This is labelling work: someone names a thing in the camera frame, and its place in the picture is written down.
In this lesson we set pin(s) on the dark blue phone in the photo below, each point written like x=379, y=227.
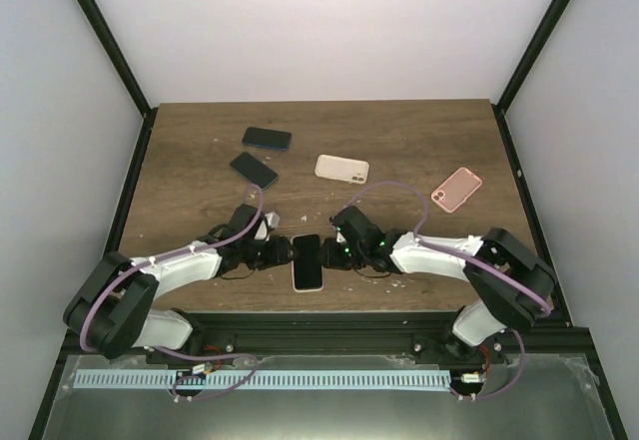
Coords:
x=267, y=139

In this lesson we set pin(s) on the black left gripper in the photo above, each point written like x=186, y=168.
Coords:
x=279, y=253

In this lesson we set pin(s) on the pink phone case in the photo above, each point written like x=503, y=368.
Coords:
x=456, y=190

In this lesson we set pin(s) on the white slotted cable duct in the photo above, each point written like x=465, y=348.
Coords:
x=409, y=380

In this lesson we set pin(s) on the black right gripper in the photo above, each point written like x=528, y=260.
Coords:
x=329, y=258

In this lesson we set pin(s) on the teal blue phone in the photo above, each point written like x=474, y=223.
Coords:
x=253, y=170

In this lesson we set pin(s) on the black frame post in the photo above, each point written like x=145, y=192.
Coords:
x=534, y=48
x=106, y=38

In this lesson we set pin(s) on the black right frame post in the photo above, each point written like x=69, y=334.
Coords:
x=534, y=48

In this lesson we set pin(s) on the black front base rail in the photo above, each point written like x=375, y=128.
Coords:
x=424, y=336

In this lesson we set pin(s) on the black phone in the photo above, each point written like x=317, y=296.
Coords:
x=306, y=263

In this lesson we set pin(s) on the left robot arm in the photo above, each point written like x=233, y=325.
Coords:
x=113, y=310

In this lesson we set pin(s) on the white phone case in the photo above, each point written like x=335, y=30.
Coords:
x=341, y=169
x=319, y=289

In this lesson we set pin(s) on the black left frame post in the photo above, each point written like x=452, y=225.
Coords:
x=106, y=38

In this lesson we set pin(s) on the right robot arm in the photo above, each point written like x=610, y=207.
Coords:
x=512, y=283

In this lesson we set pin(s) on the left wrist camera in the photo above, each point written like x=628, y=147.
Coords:
x=268, y=223

